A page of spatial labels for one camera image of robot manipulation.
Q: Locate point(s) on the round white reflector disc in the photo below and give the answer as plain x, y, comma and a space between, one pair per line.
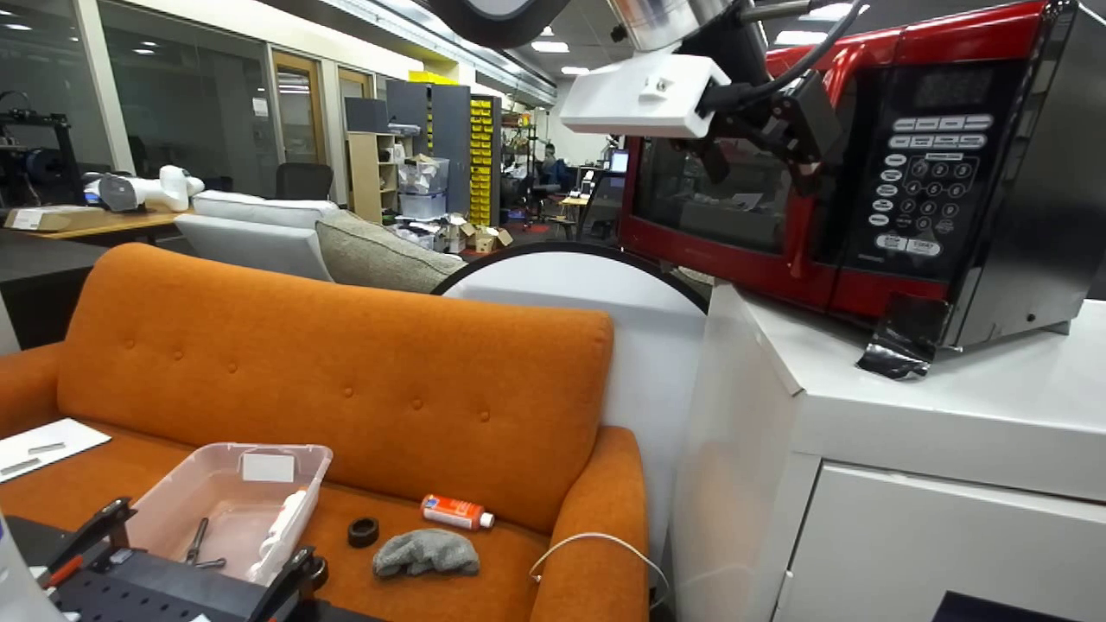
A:
643, 347

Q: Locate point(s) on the white cabinet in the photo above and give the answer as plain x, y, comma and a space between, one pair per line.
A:
920, 462

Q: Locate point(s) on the dark metal tool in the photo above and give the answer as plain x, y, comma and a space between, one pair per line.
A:
199, 540

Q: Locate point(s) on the orange fabric sofa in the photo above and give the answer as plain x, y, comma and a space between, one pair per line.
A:
348, 369

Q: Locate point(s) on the black boxy machine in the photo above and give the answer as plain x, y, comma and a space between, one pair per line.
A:
35, 156

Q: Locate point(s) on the clear plastic bin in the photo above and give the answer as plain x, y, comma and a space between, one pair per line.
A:
220, 506

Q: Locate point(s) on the rectangular ceiling light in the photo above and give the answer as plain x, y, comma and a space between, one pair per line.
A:
797, 38
576, 72
819, 13
550, 45

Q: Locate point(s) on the orange white tube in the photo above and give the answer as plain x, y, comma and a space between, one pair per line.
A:
450, 513

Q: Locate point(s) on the wooden shelf unit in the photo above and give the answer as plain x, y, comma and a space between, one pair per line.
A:
366, 173

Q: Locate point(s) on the white cylindrical objects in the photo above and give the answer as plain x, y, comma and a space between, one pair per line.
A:
143, 188

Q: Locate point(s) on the black tape piece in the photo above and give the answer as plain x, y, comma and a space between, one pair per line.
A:
903, 340

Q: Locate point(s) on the grey crumpled cloth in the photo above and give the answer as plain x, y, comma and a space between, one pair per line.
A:
423, 553

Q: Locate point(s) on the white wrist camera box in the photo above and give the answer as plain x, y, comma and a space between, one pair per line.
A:
639, 99

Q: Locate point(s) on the red microwave door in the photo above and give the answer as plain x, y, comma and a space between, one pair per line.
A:
714, 219

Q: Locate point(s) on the yellow black banner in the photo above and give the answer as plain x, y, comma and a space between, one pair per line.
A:
482, 162

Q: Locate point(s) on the white paper sheet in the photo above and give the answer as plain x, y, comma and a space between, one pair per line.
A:
47, 447

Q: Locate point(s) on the wooden table top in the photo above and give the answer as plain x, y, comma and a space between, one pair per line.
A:
79, 222

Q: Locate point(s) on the dark grey partition cabinet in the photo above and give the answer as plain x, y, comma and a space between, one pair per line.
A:
443, 151

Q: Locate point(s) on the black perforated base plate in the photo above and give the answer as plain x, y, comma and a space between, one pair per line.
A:
150, 592

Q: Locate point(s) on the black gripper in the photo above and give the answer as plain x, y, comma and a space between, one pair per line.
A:
756, 109

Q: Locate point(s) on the black chair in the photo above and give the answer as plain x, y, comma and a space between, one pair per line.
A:
305, 178

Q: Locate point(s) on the red black microwave oven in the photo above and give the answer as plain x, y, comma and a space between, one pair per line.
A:
1038, 173

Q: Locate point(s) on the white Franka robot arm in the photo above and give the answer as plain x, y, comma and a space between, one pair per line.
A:
659, 23

